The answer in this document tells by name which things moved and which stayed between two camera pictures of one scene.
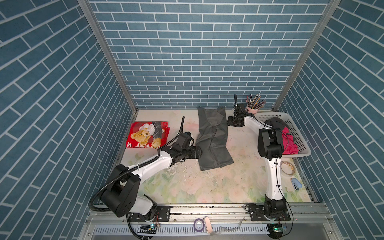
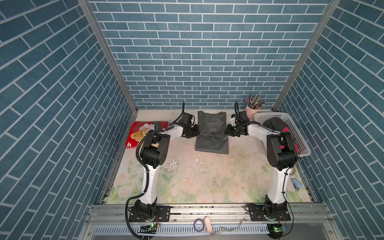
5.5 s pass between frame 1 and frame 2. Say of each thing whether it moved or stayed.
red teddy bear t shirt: stayed
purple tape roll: stayed
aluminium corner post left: stayed
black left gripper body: moved
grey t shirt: moved
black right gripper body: moved
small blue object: stayed
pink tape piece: stayed
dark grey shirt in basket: stayed
